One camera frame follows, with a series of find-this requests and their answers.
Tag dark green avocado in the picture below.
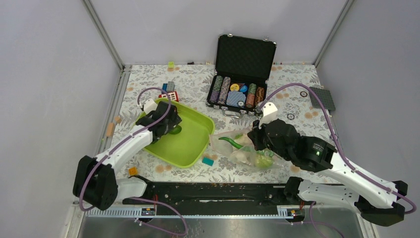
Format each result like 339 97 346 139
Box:
169 125 182 135

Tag green plastic food tray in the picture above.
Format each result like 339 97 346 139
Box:
144 101 215 168

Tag red white toy block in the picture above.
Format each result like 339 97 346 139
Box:
158 91 179 102

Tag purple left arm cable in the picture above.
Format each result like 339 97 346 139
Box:
78 87 189 237

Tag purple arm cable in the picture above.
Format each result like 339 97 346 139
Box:
78 87 189 237
256 82 418 238

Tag green cabbage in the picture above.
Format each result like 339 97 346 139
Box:
254 154 274 169

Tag white cauliflower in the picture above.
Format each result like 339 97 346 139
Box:
234 133 253 146

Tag grey toy block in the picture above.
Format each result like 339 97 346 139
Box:
166 81 175 93

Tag orange small block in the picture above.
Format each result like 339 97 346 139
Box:
128 167 138 177

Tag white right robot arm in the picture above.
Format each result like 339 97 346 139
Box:
248 103 408 227

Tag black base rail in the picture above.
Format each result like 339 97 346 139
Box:
122 181 332 217

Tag wooden block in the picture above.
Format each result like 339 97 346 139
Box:
105 122 115 138

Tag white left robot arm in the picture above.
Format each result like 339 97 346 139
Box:
72 99 182 211

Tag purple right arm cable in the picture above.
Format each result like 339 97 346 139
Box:
256 82 418 238

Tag floral patterned table mat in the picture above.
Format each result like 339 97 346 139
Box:
112 64 334 183

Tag green chili pepper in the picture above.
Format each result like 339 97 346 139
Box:
218 137 244 149

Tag grey lego baseplate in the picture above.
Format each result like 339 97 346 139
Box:
310 87 336 111

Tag black poker chip case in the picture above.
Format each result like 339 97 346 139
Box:
206 34 277 117

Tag teal small block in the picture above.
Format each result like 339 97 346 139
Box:
202 157 214 166

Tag clear pink zip top bag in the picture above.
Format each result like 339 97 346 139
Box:
210 128 286 171

